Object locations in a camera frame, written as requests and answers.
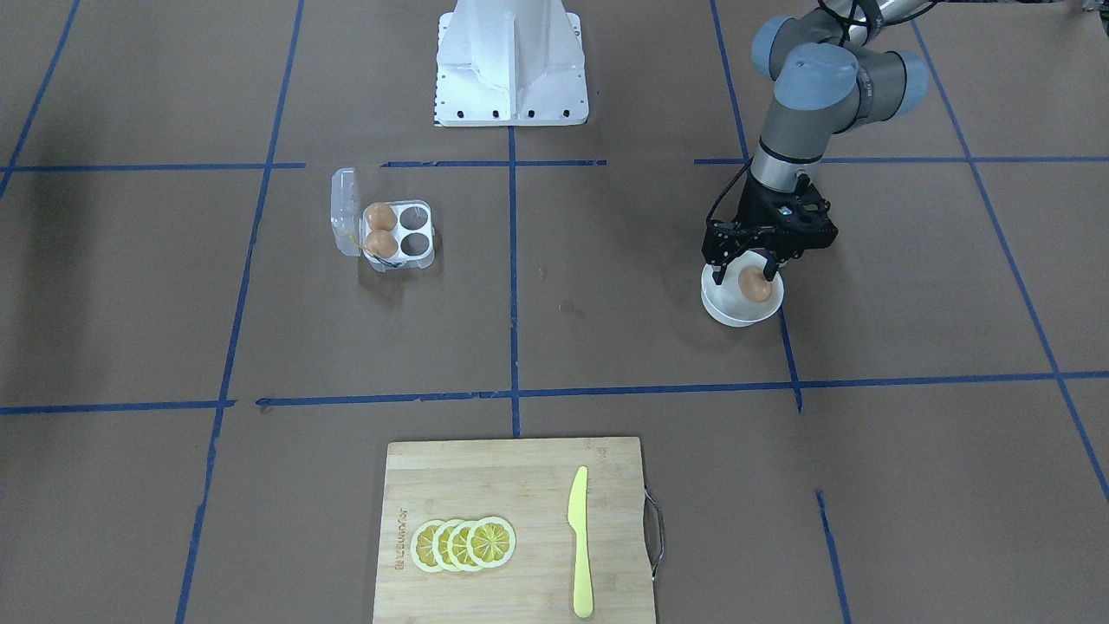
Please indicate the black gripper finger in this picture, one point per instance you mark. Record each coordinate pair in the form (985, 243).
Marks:
(718, 270)
(772, 265)

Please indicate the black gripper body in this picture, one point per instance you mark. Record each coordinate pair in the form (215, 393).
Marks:
(752, 217)

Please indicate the brown egg from bowl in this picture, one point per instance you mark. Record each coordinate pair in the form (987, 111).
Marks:
(753, 284)

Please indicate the clear plastic egg box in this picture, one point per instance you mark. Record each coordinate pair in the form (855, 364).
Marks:
(414, 233)

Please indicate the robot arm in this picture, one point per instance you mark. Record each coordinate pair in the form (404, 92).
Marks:
(827, 81)

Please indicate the brown egg in box front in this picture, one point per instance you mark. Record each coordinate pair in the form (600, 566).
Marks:
(381, 244)

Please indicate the brown egg in box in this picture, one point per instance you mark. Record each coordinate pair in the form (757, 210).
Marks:
(380, 216)
(381, 244)

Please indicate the brown egg in box rear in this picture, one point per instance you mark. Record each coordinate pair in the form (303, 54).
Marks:
(380, 216)

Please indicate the white bowl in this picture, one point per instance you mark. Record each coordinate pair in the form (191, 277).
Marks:
(726, 304)

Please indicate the bamboo cutting board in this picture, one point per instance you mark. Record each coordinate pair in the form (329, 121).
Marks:
(526, 481)

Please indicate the yellow plastic knife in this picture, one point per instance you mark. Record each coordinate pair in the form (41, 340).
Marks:
(582, 577)

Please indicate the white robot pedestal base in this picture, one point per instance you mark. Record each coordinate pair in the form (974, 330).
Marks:
(510, 64)

